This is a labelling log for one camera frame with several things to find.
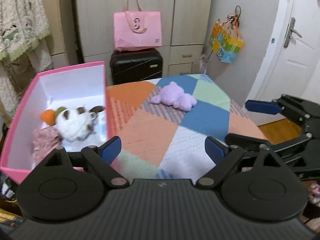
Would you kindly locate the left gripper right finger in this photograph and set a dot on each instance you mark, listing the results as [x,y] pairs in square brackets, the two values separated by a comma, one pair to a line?
[225,158]

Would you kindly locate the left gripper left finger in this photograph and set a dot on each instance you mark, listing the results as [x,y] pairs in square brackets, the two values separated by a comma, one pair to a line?
[97,161]

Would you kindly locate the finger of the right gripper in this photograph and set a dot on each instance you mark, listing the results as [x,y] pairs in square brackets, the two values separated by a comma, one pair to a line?
[264,107]

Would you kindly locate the white brown plush dog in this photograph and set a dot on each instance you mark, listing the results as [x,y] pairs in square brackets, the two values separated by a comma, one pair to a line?
[75,124]

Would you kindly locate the purple plush toy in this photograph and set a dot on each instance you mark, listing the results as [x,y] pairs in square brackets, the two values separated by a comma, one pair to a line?
[174,95]

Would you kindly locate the white door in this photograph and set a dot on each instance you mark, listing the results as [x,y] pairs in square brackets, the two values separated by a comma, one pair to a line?
[291,69]

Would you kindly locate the pink floral cloth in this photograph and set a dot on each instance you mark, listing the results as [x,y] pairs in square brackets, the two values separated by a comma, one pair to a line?
[45,140]

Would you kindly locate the green plush ball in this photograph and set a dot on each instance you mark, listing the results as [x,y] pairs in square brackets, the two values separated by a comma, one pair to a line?
[60,110]

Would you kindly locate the orange plush ball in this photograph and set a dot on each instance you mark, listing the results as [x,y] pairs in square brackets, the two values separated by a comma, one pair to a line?
[48,116]

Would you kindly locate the colourful knitted patchwork blanket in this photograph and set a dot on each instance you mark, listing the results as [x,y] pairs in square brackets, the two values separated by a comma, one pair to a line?
[158,141]

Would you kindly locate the pink cardboard box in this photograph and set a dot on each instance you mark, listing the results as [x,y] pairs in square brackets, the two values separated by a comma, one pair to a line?
[81,85]

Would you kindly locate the colourful hanging gift bag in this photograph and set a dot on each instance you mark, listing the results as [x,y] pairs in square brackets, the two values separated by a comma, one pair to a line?
[226,39]

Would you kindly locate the black suitcase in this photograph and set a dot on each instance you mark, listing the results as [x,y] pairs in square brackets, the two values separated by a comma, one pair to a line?
[134,66]

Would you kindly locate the pink tote bag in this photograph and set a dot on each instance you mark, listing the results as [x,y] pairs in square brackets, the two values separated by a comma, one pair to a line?
[136,30]

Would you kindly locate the beige wardrobe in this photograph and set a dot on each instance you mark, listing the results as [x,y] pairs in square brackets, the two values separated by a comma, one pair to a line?
[82,30]

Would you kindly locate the cream fleece pajama top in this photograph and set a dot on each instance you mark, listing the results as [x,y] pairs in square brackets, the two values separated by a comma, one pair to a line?
[23,24]

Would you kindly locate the silver door handle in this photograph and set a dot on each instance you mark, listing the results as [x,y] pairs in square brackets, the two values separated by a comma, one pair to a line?
[290,32]

